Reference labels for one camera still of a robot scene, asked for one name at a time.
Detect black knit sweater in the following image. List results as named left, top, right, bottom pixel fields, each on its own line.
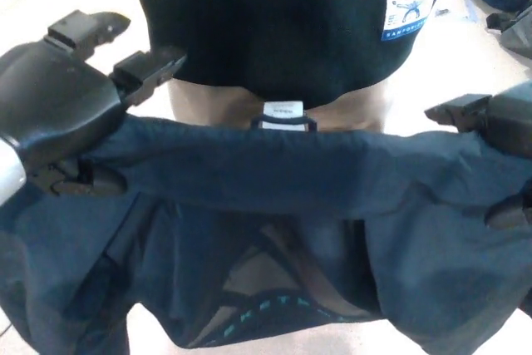
left=126, top=0, right=442, bottom=101

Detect grey and black bag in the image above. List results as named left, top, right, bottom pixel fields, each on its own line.
left=485, top=11, right=532, bottom=56

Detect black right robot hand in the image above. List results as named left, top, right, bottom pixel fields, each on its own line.
left=423, top=83, right=532, bottom=231

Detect navy blue coat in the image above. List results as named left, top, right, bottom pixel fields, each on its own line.
left=0, top=115, right=532, bottom=355

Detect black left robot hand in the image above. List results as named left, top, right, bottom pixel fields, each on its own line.
left=0, top=9, right=188, bottom=200

